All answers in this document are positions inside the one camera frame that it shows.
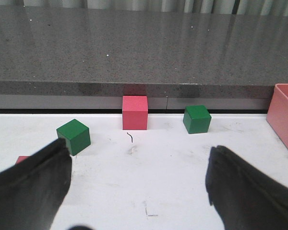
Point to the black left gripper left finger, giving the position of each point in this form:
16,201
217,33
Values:
32,191

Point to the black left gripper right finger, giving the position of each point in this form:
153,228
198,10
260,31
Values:
243,196

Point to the pink cube near left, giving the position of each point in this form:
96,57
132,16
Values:
21,158

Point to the green cube left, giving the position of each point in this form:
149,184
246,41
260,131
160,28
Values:
76,135

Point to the green cube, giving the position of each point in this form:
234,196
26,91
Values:
76,135
196,119

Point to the pink plastic bin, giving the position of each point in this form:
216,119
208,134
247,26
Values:
277,115

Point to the green cube right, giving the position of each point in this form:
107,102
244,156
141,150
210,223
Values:
196,119

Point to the grey stone counter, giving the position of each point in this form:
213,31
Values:
58,58

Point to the pink cube at counter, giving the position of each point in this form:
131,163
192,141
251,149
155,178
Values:
134,112

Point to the grey pleated curtain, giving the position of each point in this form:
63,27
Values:
238,7

